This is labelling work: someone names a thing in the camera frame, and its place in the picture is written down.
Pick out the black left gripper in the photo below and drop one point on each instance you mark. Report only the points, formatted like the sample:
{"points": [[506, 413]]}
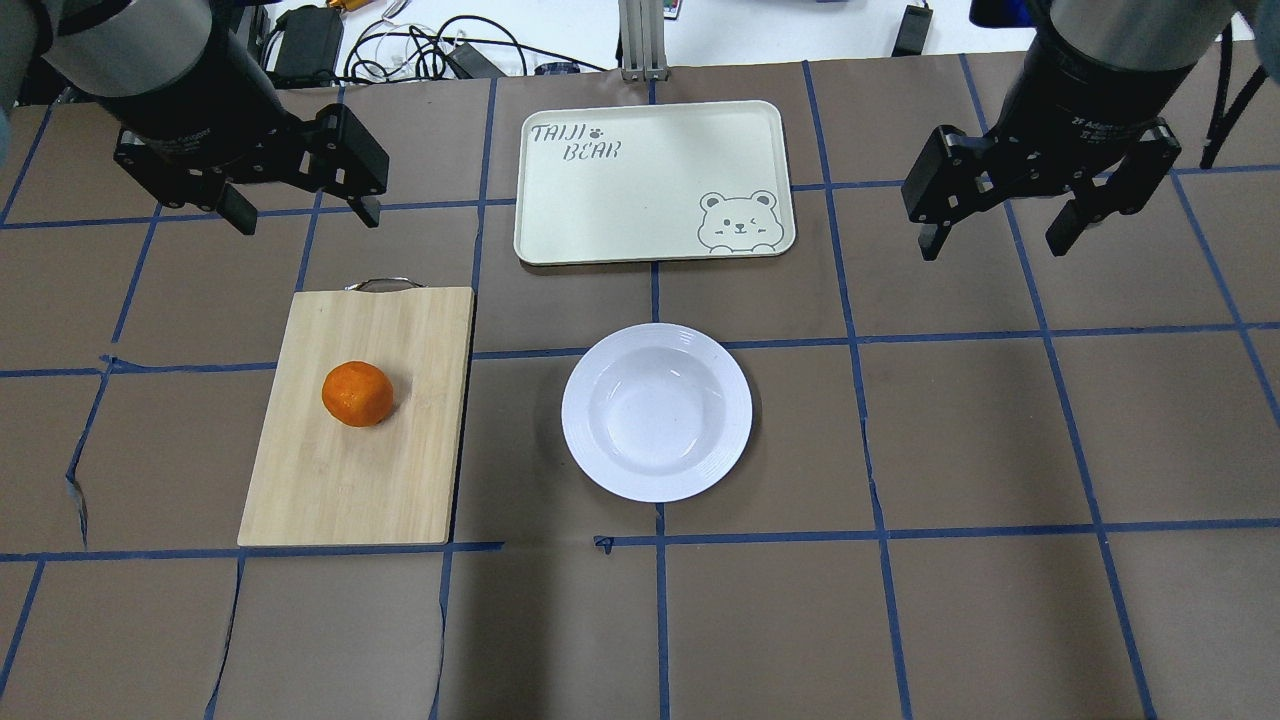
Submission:
{"points": [[190, 118]]}

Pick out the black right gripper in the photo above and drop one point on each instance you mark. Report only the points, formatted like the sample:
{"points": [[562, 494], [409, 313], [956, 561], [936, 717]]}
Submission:
{"points": [[1085, 100]]}

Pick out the orange fruit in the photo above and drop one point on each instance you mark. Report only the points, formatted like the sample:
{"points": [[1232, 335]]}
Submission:
{"points": [[358, 394]]}

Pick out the white ribbed plate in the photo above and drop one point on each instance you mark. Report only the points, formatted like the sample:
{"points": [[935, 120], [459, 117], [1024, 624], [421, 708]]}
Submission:
{"points": [[657, 413]]}

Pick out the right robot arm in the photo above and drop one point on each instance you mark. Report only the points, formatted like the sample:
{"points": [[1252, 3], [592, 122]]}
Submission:
{"points": [[1083, 119]]}

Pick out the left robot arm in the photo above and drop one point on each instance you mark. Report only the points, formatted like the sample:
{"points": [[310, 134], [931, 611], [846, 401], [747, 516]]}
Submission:
{"points": [[199, 115]]}

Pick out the cream bear tray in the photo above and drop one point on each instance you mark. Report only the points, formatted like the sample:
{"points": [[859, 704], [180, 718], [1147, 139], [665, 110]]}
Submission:
{"points": [[653, 183]]}

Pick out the black power adapter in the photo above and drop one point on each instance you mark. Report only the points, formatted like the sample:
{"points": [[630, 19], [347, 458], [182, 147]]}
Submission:
{"points": [[308, 47]]}

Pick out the black box on table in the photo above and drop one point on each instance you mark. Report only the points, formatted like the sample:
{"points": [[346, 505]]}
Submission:
{"points": [[914, 27]]}

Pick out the bamboo cutting board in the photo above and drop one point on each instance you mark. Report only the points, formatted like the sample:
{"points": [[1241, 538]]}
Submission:
{"points": [[361, 440]]}

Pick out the aluminium frame post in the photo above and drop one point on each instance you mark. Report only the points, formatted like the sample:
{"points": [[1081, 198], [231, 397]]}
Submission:
{"points": [[642, 44]]}

